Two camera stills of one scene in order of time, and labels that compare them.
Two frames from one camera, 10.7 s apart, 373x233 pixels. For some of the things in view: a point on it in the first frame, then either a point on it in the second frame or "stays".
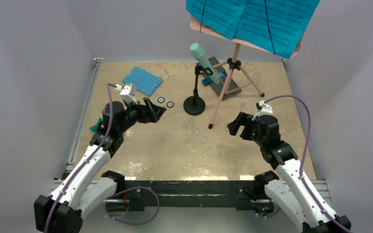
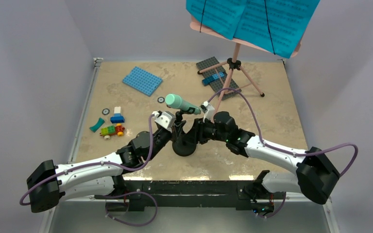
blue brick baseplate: [146, 83] stays
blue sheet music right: [279, 25] stays
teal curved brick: [94, 128] stays
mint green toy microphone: [198, 50] -> [173, 101]
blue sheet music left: [223, 16] stays
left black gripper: [153, 112] -> [177, 130]
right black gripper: [234, 125] -> [196, 133]
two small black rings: [161, 100] stays
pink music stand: [235, 64] stays
